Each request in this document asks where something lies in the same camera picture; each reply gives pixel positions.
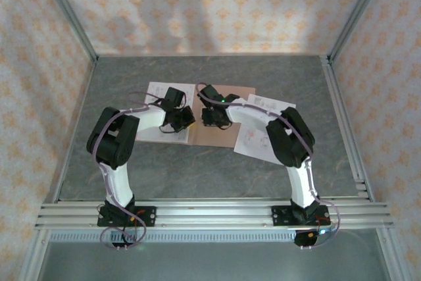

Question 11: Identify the black connector module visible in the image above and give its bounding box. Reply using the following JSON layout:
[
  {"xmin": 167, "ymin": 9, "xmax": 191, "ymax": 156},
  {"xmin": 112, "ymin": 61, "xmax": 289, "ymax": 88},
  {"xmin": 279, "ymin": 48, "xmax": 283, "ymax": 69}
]
[
  {"xmin": 110, "ymin": 232, "xmax": 137, "ymax": 251},
  {"xmin": 294, "ymin": 228, "xmax": 339, "ymax": 250}
]

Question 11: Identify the aluminium side rail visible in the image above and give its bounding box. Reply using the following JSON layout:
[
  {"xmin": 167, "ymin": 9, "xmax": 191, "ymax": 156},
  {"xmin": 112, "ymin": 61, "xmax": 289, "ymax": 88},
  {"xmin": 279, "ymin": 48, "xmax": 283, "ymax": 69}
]
[{"xmin": 320, "ymin": 57, "xmax": 375, "ymax": 203}]

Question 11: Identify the aluminium frame post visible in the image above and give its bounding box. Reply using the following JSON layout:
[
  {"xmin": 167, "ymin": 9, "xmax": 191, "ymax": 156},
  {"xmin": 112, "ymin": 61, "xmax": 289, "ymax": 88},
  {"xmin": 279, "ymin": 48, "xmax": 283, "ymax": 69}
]
[
  {"xmin": 36, "ymin": 0, "xmax": 99, "ymax": 61},
  {"xmin": 327, "ymin": 0, "xmax": 391, "ymax": 62}
]

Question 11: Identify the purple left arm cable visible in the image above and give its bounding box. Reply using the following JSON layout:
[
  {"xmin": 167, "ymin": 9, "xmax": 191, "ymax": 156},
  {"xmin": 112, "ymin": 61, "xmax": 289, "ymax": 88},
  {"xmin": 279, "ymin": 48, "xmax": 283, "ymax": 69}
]
[{"xmin": 93, "ymin": 91, "xmax": 188, "ymax": 249}]

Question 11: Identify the aluminium front rail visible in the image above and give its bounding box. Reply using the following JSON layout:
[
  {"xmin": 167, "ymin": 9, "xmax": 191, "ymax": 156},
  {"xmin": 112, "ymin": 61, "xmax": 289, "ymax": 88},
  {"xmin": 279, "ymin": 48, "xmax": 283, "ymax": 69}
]
[{"xmin": 34, "ymin": 199, "xmax": 394, "ymax": 230}]

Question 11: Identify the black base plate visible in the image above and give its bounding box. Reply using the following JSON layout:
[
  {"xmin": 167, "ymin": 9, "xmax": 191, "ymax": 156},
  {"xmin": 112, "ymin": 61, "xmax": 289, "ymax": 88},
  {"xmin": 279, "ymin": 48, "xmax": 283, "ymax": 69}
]
[
  {"xmin": 97, "ymin": 206, "xmax": 157, "ymax": 228},
  {"xmin": 270, "ymin": 204, "xmax": 330, "ymax": 228}
]

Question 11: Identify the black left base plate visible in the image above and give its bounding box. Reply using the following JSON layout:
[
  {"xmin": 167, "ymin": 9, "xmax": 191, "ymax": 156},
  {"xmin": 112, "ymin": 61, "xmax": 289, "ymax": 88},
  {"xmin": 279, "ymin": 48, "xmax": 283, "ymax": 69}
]
[{"xmin": 97, "ymin": 206, "xmax": 157, "ymax": 228}]

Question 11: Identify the white printed drawing sheet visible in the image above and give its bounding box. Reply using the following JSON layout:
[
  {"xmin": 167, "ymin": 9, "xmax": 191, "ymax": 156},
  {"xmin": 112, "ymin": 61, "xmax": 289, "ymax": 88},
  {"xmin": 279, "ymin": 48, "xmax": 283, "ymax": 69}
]
[
  {"xmin": 233, "ymin": 93, "xmax": 297, "ymax": 165},
  {"xmin": 136, "ymin": 81, "xmax": 197, "ymax": 145}
]

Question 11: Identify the brown paper folder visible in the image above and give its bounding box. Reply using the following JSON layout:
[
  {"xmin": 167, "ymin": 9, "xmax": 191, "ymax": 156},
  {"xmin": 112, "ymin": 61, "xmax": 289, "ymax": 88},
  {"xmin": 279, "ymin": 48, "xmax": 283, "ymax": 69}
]
[{"xmin": 187, "ymin": 82, "xmax": 257, "ymax": 148}]

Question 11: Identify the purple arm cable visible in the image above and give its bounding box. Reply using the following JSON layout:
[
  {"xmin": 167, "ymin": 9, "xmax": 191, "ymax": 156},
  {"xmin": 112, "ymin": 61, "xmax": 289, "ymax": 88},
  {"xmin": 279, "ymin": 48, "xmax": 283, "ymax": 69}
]
[
  {"xmin": 196, "ymin": 82, "xmax": 341, "ymax": 249},
  {"xmin": 93, "ymin": 91, "xmax": 188, "ymax": 249}
]

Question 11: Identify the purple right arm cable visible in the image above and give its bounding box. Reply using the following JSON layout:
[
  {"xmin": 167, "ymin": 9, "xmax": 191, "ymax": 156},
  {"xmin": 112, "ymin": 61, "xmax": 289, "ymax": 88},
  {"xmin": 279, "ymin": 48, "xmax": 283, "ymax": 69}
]
[{"xmin": 196, "ymin": 82, "xmax": 341, "ymax": 249}]

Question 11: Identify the slotted grey cable tray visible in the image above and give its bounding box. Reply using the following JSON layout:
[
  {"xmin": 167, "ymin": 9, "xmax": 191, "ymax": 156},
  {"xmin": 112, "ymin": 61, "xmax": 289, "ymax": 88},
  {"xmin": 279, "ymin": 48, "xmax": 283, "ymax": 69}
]
[{"xmin": 49, "ymin": 230, "xmax": 297, "ymax": 243}]

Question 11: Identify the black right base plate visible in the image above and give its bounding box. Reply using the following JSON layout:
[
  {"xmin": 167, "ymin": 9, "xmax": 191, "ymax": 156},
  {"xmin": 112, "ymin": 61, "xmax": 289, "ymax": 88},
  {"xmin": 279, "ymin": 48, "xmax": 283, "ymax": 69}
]
[{"xmin": 270, "ymin": 204, "xmax": 330, "ymax": 228}]

